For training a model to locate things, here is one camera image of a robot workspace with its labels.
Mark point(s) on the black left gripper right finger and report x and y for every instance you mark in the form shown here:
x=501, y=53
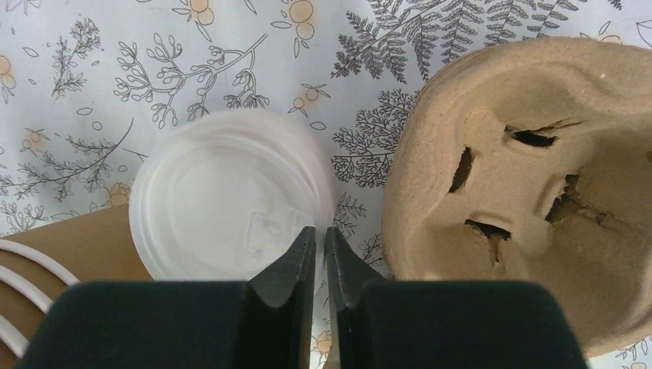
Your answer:
x=347, y=275

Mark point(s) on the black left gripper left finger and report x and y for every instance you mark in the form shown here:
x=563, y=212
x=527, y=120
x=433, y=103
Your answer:
x=275, y=328

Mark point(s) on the stack of white cup lids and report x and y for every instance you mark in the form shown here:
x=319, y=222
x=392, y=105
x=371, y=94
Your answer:
x=223, y=197

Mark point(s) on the brown pulp cup carrier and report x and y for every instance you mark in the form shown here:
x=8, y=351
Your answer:
x=531, y=161

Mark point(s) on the stack of brown paper cups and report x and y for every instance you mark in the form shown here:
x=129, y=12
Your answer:
x=87, y=297

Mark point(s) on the floral table mat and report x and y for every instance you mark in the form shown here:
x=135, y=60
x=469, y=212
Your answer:
x=88, y=87

